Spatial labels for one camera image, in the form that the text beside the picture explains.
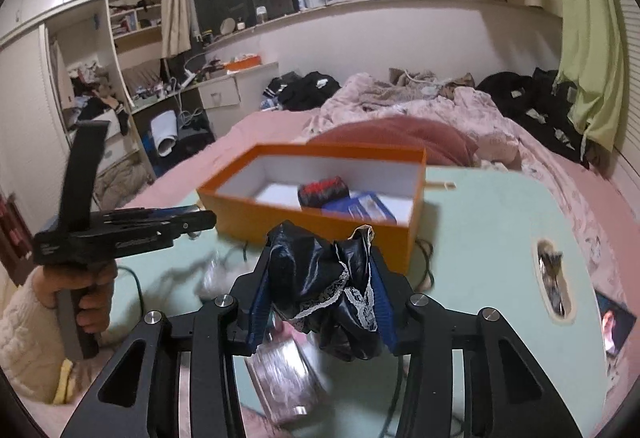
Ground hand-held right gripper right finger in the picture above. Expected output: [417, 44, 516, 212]
[367, 248, 583, 438]

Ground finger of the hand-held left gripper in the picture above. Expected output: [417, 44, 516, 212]
[112, 210, 218, 251]
[97, 204, 201, 223]

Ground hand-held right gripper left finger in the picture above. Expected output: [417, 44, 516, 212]
[60, 245, 273, 438]

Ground orange cardboard box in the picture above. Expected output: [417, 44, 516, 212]
[196, 143, 428, 276]

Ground clear bubble wrap packet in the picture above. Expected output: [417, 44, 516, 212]
[192, 253, 251, 301]

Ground brown card box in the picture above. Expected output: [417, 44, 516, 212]
[245, 335, 331, 426]

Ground black satin lace cloth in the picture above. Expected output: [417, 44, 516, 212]
[265, 220, 386, 363]

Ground blue tin box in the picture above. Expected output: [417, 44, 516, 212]
[320, 190, 401, 225]

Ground mint cartoon-print desktop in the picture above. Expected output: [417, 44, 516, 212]
[95, 165, 613, 438]

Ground person's left hand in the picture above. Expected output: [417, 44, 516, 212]
[32, 260, 119, 335]

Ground brown floor cloth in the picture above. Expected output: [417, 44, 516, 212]
[94, 163, 156, 209]

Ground white folded object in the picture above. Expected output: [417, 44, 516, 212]
[150, 110, 179, 159]

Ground white drawer unit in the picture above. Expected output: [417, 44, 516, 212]
[95, 130, 146, 179]

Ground black sock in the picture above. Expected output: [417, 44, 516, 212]
[114, 105, 132, 137]

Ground white drawer cabinet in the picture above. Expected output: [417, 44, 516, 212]
[200, 62, 280, 139]

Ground red and black object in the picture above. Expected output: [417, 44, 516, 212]
[298, 176, 349, 209]

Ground white wardrobe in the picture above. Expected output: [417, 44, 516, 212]
[0, 0, 151, 199]

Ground orange tissue box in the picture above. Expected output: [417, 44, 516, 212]
[222, 55, 263, 72]

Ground crumpled wrappers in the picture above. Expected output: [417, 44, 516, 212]
[537, 243, 568, 319]

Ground black striped clothes pile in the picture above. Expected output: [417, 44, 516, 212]
[262, 72, 343, 111]

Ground white bookshelf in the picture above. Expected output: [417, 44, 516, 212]
[107, 0, 166, 113]

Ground dusty red pillow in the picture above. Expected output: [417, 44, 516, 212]
[305, 115, 481, 169]

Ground pink rumpled quilt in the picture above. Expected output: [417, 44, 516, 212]
[305, 72, 531, 179]

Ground smartphone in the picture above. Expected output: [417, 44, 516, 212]
[595, 290, 630, 359]

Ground brown knit cloth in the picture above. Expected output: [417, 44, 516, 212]
[389, 66, 476, 91]

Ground large black clothes pile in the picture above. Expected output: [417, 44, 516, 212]
[475, 68, 596, 163]

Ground light green hanging cloth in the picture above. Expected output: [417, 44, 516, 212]
[549, 0, 628, 153]

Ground white louvered door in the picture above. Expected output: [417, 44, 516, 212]
[607, 0, 640, 199]

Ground black braided cable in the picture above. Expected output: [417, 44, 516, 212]
[117, 265, 148, 319]

